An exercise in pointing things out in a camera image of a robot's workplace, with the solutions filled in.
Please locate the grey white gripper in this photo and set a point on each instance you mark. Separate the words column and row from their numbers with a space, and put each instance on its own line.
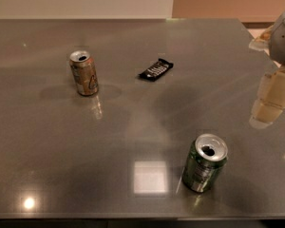
column 283, row 37

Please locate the orange brown soda can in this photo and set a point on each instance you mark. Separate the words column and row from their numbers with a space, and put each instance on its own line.
column 84, row 72

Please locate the black candy bar wrapper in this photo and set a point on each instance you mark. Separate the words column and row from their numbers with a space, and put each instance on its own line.
column 158, row 69

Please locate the green soda can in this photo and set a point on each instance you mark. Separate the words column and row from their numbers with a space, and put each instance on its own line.
column 207, row 155

